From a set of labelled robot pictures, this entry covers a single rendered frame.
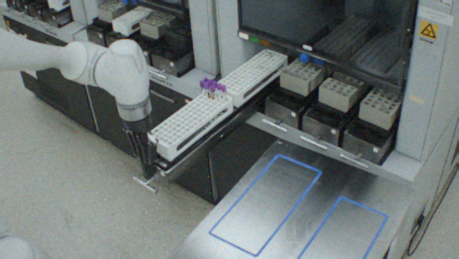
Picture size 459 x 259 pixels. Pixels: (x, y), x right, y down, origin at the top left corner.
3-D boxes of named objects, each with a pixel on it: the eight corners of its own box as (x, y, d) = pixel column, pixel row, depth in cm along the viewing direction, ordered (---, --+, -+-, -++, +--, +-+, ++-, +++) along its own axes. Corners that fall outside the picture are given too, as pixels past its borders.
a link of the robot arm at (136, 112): (133, 82, 135) (137, 99, 139) (108, 98, 130) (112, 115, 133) (156, 93, 130) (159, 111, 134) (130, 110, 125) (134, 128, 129)
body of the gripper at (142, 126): (156, 111, 134) (161, 138, 139) (135, 101, 138) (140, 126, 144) (135, 125, 129) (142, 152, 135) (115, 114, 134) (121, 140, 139)
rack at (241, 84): (265, 62, 187) (265, 48, 183) (288, 70, 182) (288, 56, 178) (214, 100, 170) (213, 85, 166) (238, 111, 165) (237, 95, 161)
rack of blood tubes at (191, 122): (211, 102, 169) (209, 88, 165) (234, 113, 164) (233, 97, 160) (147, 151, 152) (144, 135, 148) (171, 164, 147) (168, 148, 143)
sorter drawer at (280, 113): (354, 38, 213) (356, 20, 207) (382, 47, 206) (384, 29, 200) (256, 122, 171) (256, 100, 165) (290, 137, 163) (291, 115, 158)
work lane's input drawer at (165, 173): (267, 71, 195) (267, 52, 189) (297, 83, 187) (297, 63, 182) (129, 179, 152) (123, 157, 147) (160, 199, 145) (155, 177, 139)
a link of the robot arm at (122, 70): (160, 89, 131) (123, 78, 137) (152, 38, 121) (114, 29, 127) (134, 111, 124) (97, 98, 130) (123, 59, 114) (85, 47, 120)
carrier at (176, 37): (189, 47, 195) (188, 34, 192) (186, 50, 194) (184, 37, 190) (169, 40, 201) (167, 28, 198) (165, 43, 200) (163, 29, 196)
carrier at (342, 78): (363, 97, 164) (365, 82, 160) (360, 100, 163) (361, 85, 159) (334, 85, 170) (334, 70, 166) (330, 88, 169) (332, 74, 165)
